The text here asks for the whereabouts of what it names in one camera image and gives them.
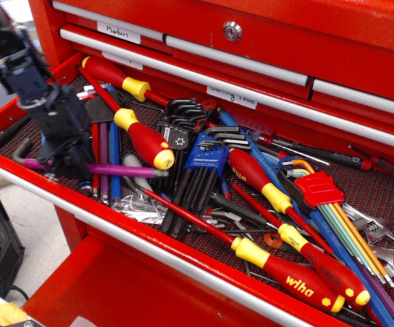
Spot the black torx key set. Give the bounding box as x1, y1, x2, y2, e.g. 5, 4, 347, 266
153, 98, 208, 190

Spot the black pen tool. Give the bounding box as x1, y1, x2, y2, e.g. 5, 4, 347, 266
0, 116, 29, 147

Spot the red yellow screwdriver middle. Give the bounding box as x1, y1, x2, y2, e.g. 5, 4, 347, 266
228, 148, 334, 255

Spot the colored hex keys black holder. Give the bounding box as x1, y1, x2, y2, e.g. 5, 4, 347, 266
76, 86, 121, 209

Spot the red tool chest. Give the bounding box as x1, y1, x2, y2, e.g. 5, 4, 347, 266
22, 0, 394, 327

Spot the red yellow screwdriver centre left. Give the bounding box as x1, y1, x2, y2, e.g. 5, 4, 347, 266
78, 67, 175, 170

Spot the red yellow screwdriver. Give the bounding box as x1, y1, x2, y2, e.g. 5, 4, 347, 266
82, 56, 169, 106
144, 189, 345, 313
228, 148, 334, 255
78, 67, 175, 170
232, 184, 371, 307

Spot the silver cabinet lock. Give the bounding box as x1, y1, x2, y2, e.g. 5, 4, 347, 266
223, 21, 243, 42

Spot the long blue Allen key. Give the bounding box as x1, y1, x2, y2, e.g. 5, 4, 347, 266
216, 107, 394, 326

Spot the violet long Allen key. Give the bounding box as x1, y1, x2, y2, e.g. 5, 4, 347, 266
12, 138, 169, 178

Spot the grey handled small screwdriver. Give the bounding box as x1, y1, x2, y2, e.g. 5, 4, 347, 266
122, 153, 163, 225

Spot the red yellow screwdriver back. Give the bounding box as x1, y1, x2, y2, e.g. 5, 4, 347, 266
82, 56, 169, 106

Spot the white cutting tools label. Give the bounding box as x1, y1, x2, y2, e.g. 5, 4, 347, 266
207, 86, 258, 110

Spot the white Markers label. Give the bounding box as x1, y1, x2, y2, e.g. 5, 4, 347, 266
97, 22, 141, 44

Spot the blue holder hex key set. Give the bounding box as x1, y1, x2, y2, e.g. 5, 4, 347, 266
160, 126, 251, 217

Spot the silver adjustable wrench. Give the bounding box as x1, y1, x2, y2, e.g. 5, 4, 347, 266
342, 202, 394, 277

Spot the open red drawer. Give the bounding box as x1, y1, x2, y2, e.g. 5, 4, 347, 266
0, 57, 394, 326

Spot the red yellow screwdriver front right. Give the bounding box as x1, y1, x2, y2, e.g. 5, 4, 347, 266
232, 184, 371, 307

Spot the blue metal pen screwdriver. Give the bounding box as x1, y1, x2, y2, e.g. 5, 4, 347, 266
78, 179, 93, 198

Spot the black red precision screwdriver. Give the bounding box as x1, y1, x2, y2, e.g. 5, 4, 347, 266
243, 127, 373, 171

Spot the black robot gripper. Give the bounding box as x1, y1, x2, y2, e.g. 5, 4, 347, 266
17, 84, 95, 179

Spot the rainbow hex key set red holder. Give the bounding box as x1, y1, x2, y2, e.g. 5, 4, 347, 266
277, 159, 394, 287

